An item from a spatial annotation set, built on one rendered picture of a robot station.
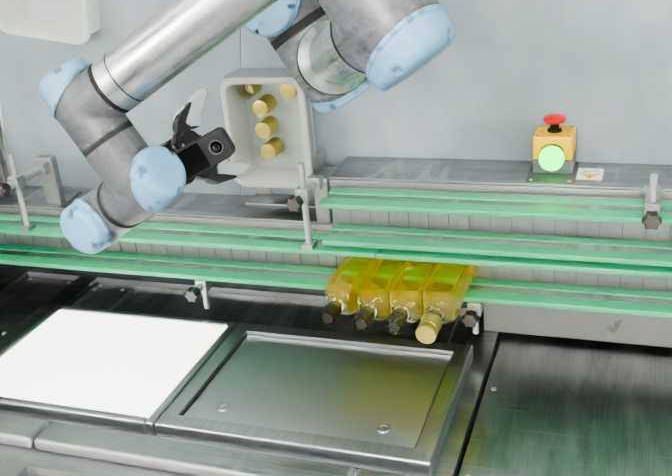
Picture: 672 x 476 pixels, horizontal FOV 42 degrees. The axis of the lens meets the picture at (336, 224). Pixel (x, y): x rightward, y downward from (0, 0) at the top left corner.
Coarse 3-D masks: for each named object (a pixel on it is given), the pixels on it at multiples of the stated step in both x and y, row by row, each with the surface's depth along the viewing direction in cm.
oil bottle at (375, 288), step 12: (384, 264) 158; (396, 264) 157; (372, 276) 154; (384, 276) 153; (396, 276) 154; (360, 288) 150; (372, 288) 149; (384, 288) 149; (360, 300) 148; (372, 300) 147; (384, 300) 148; (384, 312) 148
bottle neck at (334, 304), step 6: (330, 300) 149; (336, 300) 148; (330, 306) 147; (336, 306) 147; (342, 306) 149; (324, 312) 145; (330, 312) 145; (336, 312) 146; (324, 318) 147; (330, 318) 148; (336, 318) 146; (324, 324) 146; (330, 324) 146
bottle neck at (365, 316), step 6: (366, 306) 147; (372, 306) 147; (360, 312) 145; (366, 312) 145; (372, 312) 146; (354, 318) 144; (360, 318) 143; (366, 318) 144; (372, 318) 145; (354, 324) 144; (360, 324) 146; (366, 324) 143; (360, 330) 144; (366, 330) 144
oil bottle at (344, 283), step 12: (348, 264) 158; (360, 264) 157; (372, 264) 159; (336, 276) 154; (348, 276) 153; (360, 276) 153; (324, 288) 152; (336, 288) 150; (348, 288) 150; (348, 300) 149; (348, 312) 150
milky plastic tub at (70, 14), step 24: (0, 0) 180; (24, 0) 186; (48, 0) 184; (72, 0) 182; (96, 0) 179; (0, 24) 182; (24, 24) 184; (48, 24) 185; (72, 24) 184; (96, 24) 180
